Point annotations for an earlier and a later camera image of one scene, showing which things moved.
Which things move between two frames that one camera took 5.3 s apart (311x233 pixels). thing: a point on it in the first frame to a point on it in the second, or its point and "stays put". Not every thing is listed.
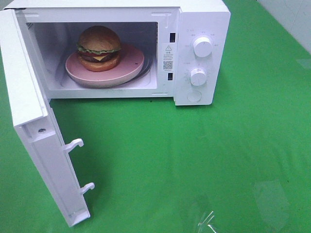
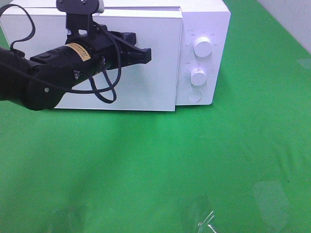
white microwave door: [37, 123] to [154, 86]
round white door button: [194, 95] stays put
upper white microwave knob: [202, 46] stays put
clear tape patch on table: [272, 202] stays put
